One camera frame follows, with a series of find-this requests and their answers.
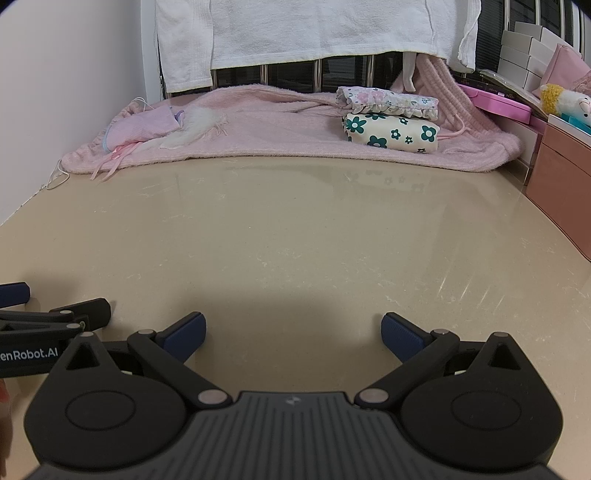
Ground light pink box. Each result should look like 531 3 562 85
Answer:
515 115 550 176

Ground pink fuzzy blanket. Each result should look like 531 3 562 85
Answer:
60 55 525 175

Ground white and teal box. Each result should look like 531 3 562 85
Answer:
547 113 591 136

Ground yellow white plush toy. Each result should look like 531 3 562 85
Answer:
540 84 591 121

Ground brown cardboard box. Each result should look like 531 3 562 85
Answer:
525 122 591 259

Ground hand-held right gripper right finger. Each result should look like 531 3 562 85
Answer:
358 312 539 409

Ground dark flat packets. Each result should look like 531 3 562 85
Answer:
480 69 546 100

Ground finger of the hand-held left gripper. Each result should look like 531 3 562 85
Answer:
50 298 113 330
0 282 32 309

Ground white hanging strap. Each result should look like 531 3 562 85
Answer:
401 52 416 90

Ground metal railing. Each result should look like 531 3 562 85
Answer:
159 0 583 100

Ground white hanging shirt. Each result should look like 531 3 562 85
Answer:
154 0 481 95

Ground ruffled floral folded cloth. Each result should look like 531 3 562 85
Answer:
336 86 439 121

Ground green flower folded cloth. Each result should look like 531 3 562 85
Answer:
342 113 439 155

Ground pink and blue garment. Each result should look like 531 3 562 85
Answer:
104 104 188 151

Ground pink ribbon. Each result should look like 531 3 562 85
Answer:
90 141 139 182

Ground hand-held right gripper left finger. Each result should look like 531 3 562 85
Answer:
55 312 232 409

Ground pink flat box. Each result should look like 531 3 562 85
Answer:
457 83 532 123

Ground thin white wire hanger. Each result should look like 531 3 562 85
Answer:
41 159 70 191

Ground white fluffy fabric piece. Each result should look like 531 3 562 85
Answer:
159 107 229 149

